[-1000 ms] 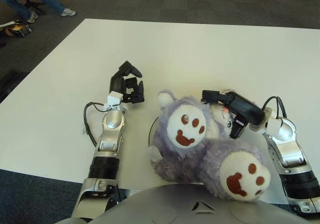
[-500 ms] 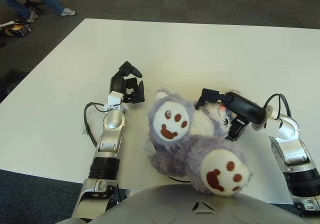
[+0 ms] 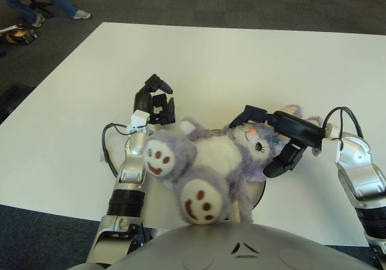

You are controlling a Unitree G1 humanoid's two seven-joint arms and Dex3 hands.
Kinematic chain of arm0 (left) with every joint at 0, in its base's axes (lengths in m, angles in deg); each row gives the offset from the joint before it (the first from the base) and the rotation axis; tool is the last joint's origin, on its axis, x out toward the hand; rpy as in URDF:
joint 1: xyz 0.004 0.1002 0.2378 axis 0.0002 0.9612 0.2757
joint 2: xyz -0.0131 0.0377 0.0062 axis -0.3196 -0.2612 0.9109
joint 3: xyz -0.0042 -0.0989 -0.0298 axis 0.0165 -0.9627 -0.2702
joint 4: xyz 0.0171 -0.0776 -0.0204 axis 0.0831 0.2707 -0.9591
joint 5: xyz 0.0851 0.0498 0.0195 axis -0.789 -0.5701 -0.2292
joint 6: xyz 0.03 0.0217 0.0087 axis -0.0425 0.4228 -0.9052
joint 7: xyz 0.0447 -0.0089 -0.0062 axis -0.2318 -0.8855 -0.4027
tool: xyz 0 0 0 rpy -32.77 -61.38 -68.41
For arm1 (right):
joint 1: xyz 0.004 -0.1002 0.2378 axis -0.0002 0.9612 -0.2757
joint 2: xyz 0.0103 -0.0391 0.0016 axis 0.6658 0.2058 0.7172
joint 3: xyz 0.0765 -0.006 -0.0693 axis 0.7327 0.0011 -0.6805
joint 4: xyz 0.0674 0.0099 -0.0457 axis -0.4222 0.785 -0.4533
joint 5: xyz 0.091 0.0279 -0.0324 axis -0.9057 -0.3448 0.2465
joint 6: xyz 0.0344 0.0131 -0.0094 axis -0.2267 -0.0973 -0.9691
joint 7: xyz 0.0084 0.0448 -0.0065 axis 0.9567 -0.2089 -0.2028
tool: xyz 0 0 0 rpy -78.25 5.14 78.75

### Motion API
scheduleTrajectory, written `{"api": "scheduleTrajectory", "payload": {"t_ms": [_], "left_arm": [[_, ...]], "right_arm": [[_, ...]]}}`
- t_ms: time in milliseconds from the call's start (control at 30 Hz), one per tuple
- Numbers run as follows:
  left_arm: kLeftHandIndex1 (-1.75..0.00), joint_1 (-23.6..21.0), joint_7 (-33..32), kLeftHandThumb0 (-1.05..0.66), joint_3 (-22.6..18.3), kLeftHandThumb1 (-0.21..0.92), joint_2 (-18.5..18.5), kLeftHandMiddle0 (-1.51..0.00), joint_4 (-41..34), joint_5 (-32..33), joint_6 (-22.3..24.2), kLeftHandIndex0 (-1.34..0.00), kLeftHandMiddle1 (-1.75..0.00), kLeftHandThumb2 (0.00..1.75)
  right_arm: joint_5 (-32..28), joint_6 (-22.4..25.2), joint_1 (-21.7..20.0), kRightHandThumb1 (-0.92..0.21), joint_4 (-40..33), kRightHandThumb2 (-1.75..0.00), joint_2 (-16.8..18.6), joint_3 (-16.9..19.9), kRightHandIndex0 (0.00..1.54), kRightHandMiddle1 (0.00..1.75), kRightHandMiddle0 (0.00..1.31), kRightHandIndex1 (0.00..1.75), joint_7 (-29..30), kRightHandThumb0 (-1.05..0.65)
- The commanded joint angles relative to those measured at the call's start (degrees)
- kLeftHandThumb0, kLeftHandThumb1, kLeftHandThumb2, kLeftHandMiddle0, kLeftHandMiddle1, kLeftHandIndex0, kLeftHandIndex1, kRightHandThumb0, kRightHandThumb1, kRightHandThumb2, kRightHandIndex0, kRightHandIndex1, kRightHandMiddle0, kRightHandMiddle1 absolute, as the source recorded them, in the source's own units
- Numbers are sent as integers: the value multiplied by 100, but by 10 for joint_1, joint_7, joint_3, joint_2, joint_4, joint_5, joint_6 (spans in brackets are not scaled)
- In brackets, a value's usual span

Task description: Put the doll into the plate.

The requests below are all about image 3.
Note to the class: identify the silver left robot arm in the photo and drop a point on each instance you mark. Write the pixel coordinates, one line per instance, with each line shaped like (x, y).
(132, 167)

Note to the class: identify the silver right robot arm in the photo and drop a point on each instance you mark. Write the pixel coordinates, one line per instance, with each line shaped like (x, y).
(362, 173)

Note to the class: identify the cardboard box of books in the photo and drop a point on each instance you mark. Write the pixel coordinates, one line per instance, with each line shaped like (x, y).
(19, 35)

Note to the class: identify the black swivel chair base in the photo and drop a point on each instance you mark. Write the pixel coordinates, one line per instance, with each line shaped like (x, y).
(42, 8)

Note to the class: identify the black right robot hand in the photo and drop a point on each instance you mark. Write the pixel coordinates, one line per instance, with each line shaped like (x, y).
(298, 129)

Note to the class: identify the white grey sneaker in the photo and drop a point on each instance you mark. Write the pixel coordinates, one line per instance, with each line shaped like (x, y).
(38, 21)
(82, 14)

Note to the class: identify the grey robot torso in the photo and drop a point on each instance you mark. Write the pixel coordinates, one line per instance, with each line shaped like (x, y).
(211, 252)

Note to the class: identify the white plate with black rim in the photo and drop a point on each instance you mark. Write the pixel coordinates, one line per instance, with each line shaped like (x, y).
(256, 194)

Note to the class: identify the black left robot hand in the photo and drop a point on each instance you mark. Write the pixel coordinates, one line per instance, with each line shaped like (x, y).
(141, 101)

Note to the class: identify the purple plush bunny doll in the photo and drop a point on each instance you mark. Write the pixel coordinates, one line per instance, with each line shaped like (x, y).
(217, 152)

